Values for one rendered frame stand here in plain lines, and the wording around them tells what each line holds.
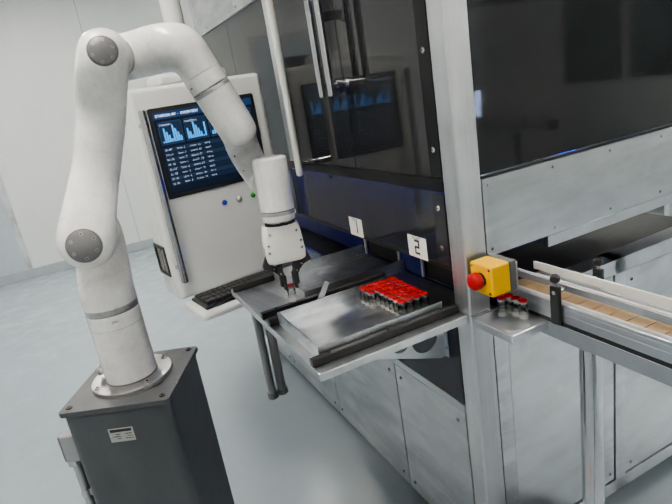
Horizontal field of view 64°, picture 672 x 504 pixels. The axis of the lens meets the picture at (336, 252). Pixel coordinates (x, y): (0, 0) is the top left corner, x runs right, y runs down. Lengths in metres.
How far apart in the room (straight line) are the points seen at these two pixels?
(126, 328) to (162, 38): 0.64
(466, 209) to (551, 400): 0.65
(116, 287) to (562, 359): 1.17
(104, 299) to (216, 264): 0.83
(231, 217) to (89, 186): 0.90
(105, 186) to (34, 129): 5.28
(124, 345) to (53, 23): 5.49
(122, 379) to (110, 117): 0.59
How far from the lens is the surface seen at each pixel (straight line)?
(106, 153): 1.25
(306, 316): 1.45
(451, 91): 1.21
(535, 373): 1.56
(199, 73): 1.25
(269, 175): 1.28
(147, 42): 1.29
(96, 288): 1.31
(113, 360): 1.36
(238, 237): 2.08
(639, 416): 2.02
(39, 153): 6.52
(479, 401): 1.45
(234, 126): 1.26
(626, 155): 1.63
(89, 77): 1.20
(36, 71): 6.54
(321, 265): 1.83
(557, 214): 1.46
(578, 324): 1.25
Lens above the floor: 1.46
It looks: 17 degrees down
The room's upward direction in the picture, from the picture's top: 9 degrees counter-clockwise
